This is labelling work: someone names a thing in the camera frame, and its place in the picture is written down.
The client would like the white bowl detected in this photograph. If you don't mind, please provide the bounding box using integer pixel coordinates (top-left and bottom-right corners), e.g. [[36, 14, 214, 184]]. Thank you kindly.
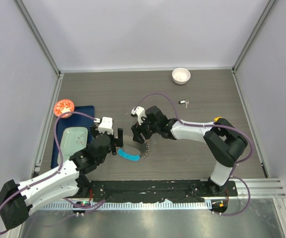
[[172, 68, 191, 85]]

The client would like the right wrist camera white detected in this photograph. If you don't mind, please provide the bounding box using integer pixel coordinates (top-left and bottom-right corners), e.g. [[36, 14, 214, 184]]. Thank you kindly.
[[131, 106, 146, 125]]

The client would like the orange patterned bowl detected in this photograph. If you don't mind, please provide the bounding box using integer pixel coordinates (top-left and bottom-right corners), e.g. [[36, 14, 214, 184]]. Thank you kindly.
[[53, 99, 75, 117]]

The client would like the right aluminium corner post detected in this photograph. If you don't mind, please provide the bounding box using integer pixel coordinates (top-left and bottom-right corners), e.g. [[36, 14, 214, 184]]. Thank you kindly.
[[232, 0, 278, 74]]

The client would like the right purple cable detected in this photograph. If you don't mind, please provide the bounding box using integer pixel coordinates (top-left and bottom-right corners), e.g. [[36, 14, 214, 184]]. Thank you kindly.
[[135, 93, 255, 216]]

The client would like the pale green rectangular plate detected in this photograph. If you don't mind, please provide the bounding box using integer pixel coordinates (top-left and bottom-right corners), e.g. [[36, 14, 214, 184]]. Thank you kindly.
[[60, 127, 88, 162]]

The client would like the key with black tag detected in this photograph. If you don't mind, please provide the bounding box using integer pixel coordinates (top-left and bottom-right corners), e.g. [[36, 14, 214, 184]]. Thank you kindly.
[[178, 100, 189, 109]]

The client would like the large keyring with small rings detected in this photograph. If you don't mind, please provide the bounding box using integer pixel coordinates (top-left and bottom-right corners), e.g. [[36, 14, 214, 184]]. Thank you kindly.
[[117, 134, 150, 162]]

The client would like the slotted cable duct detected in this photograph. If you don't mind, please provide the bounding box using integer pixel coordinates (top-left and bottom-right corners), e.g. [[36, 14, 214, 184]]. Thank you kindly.
[[40, 200, 212, 211]]

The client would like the key with yellow tag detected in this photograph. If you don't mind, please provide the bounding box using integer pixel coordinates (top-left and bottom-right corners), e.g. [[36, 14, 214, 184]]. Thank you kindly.
[[214, 117, 222, 122]]

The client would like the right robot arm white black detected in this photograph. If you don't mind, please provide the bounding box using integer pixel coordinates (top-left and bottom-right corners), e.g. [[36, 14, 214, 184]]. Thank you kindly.
[[131, 106, 248, 196]]

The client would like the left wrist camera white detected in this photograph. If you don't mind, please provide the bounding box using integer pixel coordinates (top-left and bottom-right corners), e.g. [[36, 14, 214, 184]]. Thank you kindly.
[[94, 117, 114, 135]]

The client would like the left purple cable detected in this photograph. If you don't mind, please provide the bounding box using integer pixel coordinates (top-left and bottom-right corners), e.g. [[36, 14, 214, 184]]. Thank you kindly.
[[0, 111, 106, 236]]

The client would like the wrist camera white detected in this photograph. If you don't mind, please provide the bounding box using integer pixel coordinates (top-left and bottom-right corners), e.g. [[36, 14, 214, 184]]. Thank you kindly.
[[94, 117, 114, 135], [131, 106, 146, 125]]

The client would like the left aluminium corner post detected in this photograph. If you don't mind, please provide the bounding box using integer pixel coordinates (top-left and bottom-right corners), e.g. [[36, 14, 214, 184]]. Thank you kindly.
[[13, 0, 61, 76]]

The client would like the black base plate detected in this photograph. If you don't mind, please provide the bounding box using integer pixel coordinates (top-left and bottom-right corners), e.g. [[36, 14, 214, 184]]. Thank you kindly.
[[68, 179, 238, 203]]

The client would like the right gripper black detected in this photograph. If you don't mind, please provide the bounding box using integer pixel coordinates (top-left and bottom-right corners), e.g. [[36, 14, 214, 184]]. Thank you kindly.
[[131, 114, 160, 144]]

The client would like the aluminium corner post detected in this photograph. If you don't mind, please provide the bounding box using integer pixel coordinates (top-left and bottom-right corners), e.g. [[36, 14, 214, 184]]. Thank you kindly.
[[13, 0, 61, 76], [232, 0, 278, 74]]

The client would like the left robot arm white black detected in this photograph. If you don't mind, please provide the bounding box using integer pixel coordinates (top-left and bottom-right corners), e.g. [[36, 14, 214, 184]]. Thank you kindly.
[[0, 128, 123, 231]]

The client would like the aluminium frame rail front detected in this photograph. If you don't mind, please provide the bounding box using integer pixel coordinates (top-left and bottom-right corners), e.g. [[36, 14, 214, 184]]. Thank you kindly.
[[232, 178, 286, 199]]

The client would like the purple cable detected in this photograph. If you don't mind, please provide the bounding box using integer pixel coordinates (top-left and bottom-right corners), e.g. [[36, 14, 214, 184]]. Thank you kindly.
[[0, 111, 106, 236], [135, 93, 255, 216]]

